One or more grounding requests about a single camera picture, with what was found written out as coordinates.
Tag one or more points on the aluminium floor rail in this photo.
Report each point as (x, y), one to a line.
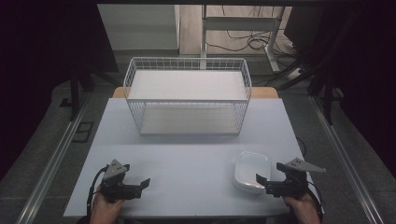
(53, 161)
(345, 161)

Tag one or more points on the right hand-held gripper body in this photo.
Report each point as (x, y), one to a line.
(295, 180)

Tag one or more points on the white cabinet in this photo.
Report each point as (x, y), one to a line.
(140, 26)

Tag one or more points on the black metal stand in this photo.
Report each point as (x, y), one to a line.
(328, 102)
(74, 93)

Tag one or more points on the white metal desk frame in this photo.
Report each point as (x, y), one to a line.
(239, 23)

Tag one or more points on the white rectangular dish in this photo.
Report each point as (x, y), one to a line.
(251, 169)

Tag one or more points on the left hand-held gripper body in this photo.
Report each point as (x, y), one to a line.
(114, 174)

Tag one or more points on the person's left hand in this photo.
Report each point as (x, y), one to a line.
(104, 209)

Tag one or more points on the white power strip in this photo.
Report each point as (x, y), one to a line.
(294, 73)

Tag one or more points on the person's right hand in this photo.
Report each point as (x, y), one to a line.
(303, 209)

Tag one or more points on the black floor bracket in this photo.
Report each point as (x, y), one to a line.
(82, 132)

